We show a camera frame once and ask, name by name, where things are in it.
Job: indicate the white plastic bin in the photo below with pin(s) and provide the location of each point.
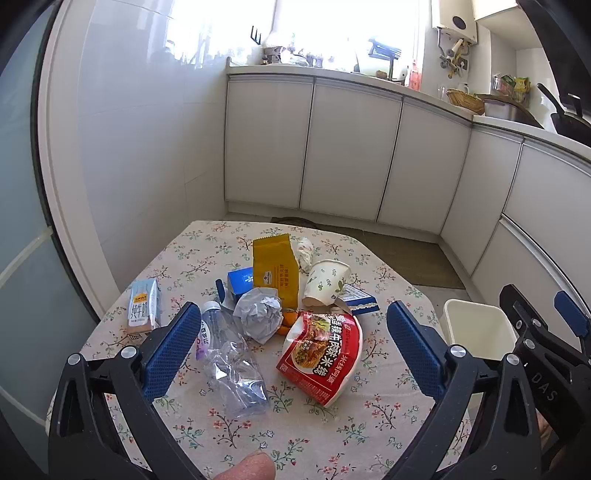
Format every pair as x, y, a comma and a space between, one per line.
475, 327

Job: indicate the dark metal rack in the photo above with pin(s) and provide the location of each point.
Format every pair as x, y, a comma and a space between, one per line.
381, 53

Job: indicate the yellow paper packet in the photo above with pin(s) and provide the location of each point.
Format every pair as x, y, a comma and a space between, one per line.
277, 267

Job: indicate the white water heater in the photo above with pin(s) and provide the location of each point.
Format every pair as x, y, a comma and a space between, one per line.
455, 21

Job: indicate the person's right hand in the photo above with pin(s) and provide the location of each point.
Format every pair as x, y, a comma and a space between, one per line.
547, 434

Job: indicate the white cabinet drawer front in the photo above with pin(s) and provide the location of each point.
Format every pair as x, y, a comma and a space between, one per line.
554, 194
508, 258

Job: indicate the yellow green snack packets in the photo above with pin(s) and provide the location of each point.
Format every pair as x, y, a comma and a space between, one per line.
519, 86

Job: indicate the black wok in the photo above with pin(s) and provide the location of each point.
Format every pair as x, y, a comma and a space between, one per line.
570, 122

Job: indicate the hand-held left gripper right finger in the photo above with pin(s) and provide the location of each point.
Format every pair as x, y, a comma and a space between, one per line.
415, 350

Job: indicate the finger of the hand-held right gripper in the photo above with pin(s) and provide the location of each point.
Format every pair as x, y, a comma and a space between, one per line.
570, 314
524, 311

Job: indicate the grey paper ball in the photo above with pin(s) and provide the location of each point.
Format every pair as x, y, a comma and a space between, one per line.
258, 316

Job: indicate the white kitchen countertop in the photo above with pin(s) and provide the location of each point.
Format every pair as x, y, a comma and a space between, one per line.
369, 78

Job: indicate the bright kitchen window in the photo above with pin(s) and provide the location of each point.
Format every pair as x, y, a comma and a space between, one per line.
300, 27

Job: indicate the blue cardboard box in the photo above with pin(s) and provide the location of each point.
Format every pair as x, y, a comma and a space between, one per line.
241, 280

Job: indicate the person's left hand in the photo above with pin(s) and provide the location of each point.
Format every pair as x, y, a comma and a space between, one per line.
244, 468

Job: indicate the red and white carton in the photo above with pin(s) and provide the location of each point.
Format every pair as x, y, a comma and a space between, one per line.
318, 355

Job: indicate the floral paper cup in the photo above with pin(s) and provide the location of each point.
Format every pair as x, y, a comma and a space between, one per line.
323, 281

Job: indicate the light blue milk carton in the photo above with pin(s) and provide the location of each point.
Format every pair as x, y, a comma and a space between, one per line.
144, 309

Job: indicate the frosted glass door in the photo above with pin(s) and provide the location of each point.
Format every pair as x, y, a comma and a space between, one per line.
27, 230

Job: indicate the brown wooden board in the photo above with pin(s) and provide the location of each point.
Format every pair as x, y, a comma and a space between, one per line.
501, 99

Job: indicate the white tissue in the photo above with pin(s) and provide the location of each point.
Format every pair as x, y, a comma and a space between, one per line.
304, 251

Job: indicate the large woven floor mat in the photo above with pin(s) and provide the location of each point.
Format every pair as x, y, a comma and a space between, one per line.
415, 261

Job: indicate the small blue white box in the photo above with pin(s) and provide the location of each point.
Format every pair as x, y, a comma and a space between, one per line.
361, 301

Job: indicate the wall socket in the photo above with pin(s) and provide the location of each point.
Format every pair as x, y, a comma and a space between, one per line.
463, 63

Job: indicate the black range hood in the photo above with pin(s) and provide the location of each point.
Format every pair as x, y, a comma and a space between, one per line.
563, 37

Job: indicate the metal basin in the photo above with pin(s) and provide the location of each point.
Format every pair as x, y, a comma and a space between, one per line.
508, 113

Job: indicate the red labelled bottle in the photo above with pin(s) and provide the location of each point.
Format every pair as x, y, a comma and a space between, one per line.
413, 76

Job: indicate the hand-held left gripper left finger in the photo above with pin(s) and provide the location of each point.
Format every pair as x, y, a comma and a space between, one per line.
173, 350

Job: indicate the white cabinet door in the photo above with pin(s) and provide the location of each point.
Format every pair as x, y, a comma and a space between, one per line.
480, 198
422, 168
348, 152
268, 143

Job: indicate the floral tablecloth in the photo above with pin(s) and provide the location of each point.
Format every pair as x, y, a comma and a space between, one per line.
323, 438

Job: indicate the crushed clear plastic bottle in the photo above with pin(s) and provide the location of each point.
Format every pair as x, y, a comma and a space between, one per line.
231, 364

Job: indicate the wicker basket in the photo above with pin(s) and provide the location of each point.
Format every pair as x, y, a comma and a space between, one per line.
464, 100

